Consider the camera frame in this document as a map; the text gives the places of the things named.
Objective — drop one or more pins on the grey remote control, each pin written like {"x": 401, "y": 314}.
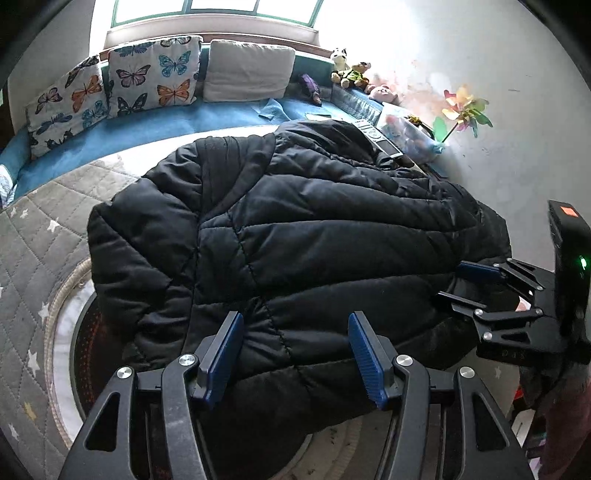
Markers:
{"x": 376, "y": 136}

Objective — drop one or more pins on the colourful pinwheel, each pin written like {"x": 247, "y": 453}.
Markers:
{"x": 461, "y": 108}

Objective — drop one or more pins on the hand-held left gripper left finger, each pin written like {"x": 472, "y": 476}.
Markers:
{"x": 226, "y": 355}

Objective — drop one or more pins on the beige cushion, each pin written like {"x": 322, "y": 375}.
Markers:
{"x": 249, "y": 69}

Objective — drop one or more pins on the blue bench mat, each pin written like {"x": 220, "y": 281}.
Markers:
{"x": 184, "y": 124}

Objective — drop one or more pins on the black and white cow plush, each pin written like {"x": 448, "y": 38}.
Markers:
{"x": 340, "y": 57}

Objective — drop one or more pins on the clear plastic container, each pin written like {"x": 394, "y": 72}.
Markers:
{"x": 411, "y": 131}

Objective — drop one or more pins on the teal bench backrest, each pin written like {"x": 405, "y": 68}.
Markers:
{"x": 314, "y": 64}

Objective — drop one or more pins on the purple toy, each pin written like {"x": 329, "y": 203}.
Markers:
{"x": 310, "y": 86}

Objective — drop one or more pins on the small blue cloth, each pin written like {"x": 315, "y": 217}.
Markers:
{"x": 272, "y": 110}

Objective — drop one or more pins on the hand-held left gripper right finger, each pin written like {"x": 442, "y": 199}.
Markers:
{"x": 367, "y": 360}

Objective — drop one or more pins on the grey star quilt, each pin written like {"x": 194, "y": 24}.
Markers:
{"x": 41, "y": 240}

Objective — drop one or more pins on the pink plush toy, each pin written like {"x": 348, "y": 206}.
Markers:
{"x": 383, "y": 93}

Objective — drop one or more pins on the window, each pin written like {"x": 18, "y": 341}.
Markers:
{"x": 184, "y": 5}

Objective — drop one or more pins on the green dressed plush toy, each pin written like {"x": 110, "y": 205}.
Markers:
{"x": 356, "y": 74}

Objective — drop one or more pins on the black puffer jacket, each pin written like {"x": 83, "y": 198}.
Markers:
{"x": 300, "y": 240}

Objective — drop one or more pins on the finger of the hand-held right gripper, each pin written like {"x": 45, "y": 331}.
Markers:
{"x": 480, "y": 272}
{"x": 466, "y": 304}

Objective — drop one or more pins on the butterfly print pillow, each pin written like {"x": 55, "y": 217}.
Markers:
{"x": 64, "y": 106}
{"x": 152, "y": 69}

